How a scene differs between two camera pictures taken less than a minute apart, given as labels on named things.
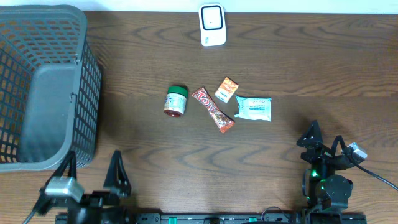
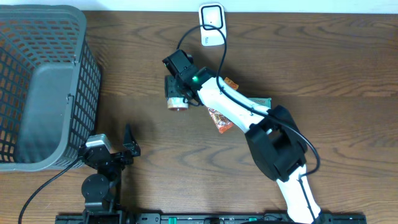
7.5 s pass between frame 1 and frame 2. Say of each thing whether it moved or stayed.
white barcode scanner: stayed
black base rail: stayed
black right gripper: moved
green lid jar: moved
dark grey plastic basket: stayed
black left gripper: moved
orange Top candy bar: stayed
